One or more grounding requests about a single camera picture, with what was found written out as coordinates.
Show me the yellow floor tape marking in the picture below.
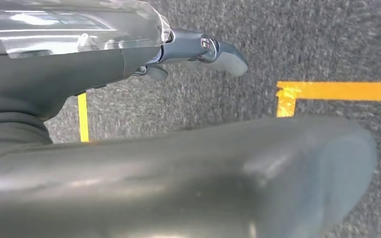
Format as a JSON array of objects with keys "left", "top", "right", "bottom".
[
  {"left": 77, "top": 92, "right": 90, "bottom": 143},
  {"left": 276, "top": 81, "right": 381, "bottom": 118}
]

